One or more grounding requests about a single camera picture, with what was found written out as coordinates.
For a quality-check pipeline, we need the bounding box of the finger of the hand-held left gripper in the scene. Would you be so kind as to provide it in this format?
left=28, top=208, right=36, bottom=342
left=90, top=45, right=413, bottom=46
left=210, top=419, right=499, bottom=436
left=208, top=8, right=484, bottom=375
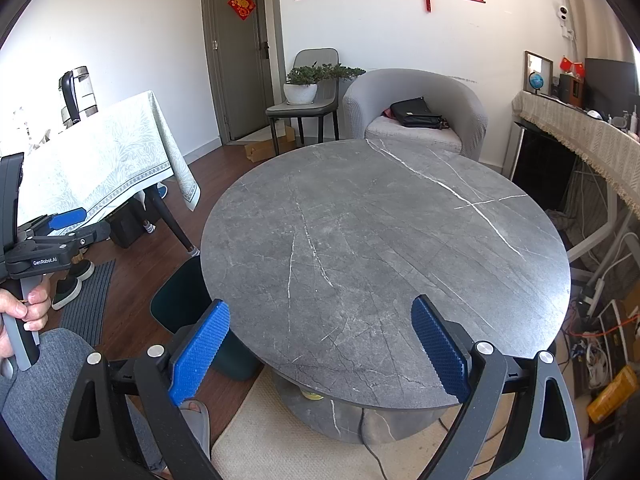
left=22, top=207, right=87, bottom=239
left=25, top=220, right=112, bottom=261

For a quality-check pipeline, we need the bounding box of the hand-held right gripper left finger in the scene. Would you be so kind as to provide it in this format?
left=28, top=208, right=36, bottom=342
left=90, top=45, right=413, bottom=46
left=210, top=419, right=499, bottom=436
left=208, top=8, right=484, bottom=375
left=56, top=298, right=232, bottom=480

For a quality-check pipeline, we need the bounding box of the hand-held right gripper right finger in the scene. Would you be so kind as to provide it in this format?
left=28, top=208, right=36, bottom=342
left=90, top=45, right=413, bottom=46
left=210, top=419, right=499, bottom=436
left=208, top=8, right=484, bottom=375
left=410, top=294, right=586, bottom=480

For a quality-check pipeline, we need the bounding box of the dark green waste bin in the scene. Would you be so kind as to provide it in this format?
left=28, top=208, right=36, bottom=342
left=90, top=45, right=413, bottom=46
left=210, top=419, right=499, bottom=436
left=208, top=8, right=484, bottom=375
left=150, top=257, right=261, bottom=381

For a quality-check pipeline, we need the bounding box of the person's left hand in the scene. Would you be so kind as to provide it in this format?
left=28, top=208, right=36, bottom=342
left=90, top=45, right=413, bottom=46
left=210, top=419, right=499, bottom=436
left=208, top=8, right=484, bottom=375
left=0, top=274, right=53, bottom=361

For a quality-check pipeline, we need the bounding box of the black storage box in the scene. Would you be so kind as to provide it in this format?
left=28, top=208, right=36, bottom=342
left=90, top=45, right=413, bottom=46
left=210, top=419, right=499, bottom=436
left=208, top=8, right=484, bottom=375
left=109, top=205, right=163, bottom=248

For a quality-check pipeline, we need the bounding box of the black sneaker white sole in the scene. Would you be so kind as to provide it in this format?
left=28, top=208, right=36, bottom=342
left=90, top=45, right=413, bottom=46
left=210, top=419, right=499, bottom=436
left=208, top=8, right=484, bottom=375
left=67, top=259, right=96, bottom=282
left=51, top=277, right=83, bottom=311

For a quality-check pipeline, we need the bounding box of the black table leg with sock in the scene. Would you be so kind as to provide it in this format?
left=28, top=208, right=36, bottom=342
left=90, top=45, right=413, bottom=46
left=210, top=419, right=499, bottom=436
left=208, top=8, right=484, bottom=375
left=140, top=195, right=157, bottom=234
left=150, top=190, right=201, bottom=258

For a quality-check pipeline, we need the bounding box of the pale green patterned tablecloth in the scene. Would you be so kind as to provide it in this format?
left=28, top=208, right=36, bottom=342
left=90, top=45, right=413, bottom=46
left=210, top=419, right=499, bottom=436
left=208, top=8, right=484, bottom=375
left=0, top=91, right=202, bottom=241

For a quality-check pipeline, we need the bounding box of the dark ribbed floor mat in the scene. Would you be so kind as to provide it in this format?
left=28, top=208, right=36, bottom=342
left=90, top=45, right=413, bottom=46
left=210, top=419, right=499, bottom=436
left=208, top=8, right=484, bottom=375
left=60, top=258, right=117, bottom=348

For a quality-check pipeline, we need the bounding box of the grey slipper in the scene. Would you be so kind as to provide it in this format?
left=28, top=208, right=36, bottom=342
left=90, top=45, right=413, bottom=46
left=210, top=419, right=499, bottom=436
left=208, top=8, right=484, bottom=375
left=177, top=400, right=212, bottom=461

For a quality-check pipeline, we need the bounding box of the beige rug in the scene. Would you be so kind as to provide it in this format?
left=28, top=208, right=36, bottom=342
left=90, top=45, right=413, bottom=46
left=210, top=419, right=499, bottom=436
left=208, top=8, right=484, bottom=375
left=210, top=367, right=501, bottom=480

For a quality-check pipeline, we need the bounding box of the steel electric kettle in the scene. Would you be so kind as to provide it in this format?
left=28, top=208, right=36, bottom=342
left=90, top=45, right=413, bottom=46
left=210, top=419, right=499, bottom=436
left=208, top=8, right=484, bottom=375
left=57, top=66, right=98, bottom=128

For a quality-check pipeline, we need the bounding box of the person's grey trouser leg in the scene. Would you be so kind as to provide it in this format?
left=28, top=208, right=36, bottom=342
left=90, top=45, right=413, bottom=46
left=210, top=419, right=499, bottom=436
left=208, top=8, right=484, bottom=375
left=0, top=327, right=168, bottom=480

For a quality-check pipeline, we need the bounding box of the white power strip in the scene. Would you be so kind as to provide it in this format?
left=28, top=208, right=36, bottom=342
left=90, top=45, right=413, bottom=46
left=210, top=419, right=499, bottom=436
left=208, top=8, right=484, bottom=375
left=577, top=277, right=606, bottom=318

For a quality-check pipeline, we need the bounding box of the yellow bottle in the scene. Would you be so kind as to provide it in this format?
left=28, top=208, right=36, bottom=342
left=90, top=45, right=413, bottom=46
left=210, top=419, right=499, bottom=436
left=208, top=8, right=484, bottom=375
left=586, top=365, right=638, bottom=424

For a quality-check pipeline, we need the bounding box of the grey floor cloth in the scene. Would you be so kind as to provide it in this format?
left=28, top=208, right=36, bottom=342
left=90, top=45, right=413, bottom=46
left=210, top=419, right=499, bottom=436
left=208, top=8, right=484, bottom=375
left=547, top=210, right=581, bottom=233

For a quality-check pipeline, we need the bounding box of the flat cardboard box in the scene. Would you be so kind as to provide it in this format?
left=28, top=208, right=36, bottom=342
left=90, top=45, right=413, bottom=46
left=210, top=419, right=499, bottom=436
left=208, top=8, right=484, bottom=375
left=245, top=125, right=296, bottom=162

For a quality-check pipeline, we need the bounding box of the black cabinet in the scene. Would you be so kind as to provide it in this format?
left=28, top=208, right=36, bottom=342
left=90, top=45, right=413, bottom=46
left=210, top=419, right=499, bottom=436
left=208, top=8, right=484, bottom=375
left=502, top=120, right=576, bottom=211

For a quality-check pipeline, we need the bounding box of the grey door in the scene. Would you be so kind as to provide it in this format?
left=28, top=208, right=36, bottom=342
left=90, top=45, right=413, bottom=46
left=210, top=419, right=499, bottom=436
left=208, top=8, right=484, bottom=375
left=201, top=0, right=286, bottom=146

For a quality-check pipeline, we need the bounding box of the grey dining chair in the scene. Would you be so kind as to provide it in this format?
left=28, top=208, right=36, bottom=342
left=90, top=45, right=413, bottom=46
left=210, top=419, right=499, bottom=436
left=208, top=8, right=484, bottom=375
left=266, top=48, right=342, bottom=156

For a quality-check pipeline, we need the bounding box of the black handbag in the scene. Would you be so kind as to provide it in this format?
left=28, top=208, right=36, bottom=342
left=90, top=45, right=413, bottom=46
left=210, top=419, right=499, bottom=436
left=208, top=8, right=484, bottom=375
left=390, top=96, right=450, bottom=129

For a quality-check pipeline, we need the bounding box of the bonsai in white pot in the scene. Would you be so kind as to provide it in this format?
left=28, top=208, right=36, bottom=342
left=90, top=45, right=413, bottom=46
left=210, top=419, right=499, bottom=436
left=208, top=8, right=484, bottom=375
left=283, top=61, right=367, bottom=106

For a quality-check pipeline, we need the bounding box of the beige fringed desk cloth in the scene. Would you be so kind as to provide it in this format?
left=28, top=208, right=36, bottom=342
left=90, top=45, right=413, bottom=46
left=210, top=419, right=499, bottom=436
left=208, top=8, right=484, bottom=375
left=511, top=90, right=640, bottom=226

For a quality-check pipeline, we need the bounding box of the grey armchair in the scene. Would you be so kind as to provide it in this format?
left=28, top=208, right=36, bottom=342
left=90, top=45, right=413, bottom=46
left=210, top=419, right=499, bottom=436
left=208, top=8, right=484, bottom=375
left=342, top=68, right=488, bottom=162

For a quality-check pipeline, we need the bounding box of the red diamond door decoration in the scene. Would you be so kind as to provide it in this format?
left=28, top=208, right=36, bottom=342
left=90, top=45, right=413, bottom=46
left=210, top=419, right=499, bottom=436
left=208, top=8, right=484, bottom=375
left=227, top=0, right=257, bottom=22

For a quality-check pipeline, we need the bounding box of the framed picture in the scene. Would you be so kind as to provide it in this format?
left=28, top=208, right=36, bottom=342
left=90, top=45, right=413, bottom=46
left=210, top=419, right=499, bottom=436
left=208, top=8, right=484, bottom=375
left=523, top=51, right=554, bottom=97

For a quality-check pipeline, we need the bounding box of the black monitor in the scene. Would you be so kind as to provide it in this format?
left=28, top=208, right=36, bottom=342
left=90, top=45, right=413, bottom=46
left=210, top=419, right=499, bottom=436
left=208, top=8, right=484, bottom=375
left=584, top=57, right=637, bottom=121

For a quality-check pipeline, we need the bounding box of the white desk frame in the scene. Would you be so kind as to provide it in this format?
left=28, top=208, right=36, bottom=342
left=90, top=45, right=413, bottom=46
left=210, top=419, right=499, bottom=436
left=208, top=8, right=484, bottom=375
left=565, top=180, right=640, bottom=286

